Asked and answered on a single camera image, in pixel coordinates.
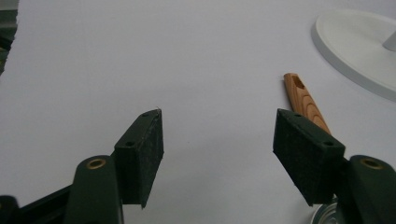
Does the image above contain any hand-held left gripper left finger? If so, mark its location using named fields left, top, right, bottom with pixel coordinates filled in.
left=64, top=108, right=165, bottom=224

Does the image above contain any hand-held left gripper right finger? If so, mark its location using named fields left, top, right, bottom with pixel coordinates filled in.
left=273, top=108, right=396, bottom=224

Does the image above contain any clear glass jar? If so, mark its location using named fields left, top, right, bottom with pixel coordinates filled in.
left=310, top=196, right=340, bottom=224

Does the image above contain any white plate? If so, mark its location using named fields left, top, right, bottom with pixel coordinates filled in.
left=310, top=8, right=396, bottom=103

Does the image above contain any wooden handle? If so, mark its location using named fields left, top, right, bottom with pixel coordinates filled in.
left=283, top=73, right=332, bottom=135

